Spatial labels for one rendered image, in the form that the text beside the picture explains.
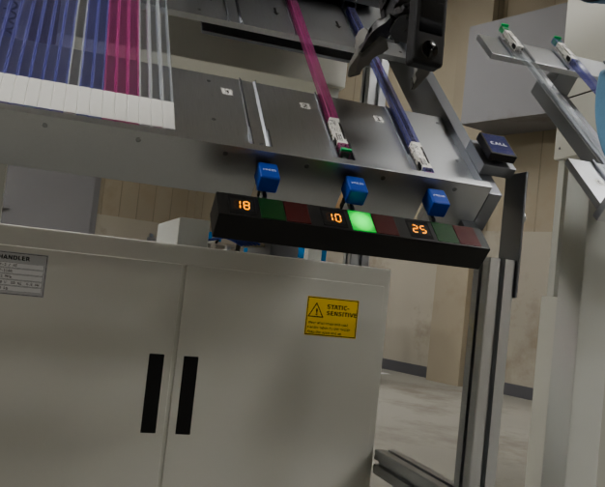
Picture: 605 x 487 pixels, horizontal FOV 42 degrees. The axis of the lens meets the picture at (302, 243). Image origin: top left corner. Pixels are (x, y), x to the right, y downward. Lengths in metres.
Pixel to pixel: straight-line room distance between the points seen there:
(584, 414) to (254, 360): 0.52
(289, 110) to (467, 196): 0.26
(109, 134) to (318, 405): 0.61
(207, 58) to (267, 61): 0.12
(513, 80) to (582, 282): 4.04
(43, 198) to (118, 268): 6.95
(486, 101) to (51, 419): 4.47
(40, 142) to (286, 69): 0.83
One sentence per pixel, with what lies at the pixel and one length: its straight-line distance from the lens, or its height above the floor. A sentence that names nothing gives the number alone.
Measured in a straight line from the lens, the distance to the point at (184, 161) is 0.92.
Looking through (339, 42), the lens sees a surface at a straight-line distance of 1.31.
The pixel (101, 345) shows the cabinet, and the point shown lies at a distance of 1.21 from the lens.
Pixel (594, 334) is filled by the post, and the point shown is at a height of 0.55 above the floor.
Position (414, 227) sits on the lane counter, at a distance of 0.95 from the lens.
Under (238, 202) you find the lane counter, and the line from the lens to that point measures 0.88.
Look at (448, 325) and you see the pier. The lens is 5.66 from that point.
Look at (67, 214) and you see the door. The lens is 8.22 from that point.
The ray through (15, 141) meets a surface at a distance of 0.91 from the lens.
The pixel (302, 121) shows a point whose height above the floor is 0.79.
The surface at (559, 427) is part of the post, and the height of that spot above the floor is 0.40.
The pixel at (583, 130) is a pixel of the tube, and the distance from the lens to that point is 1.20.
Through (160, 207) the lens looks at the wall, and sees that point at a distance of 8.71.
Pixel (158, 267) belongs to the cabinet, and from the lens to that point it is 1.21.
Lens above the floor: 0.58
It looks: 3 degrees up
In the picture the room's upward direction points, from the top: 6 degrees clockwise
